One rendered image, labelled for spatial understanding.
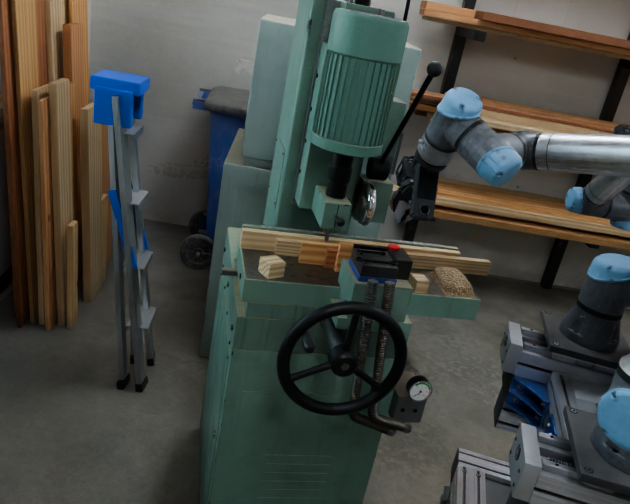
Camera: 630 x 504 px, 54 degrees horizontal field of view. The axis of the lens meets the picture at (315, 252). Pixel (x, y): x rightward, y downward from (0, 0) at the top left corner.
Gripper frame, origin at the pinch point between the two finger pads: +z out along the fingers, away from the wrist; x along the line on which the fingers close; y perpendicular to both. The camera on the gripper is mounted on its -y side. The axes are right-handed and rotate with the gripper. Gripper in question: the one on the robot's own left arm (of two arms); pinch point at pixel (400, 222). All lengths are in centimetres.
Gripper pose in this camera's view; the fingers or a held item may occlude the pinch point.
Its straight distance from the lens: 143.7
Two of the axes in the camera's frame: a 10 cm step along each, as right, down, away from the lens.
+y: -0.4, -8.1, 5.9
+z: -2.5, 5.8, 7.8
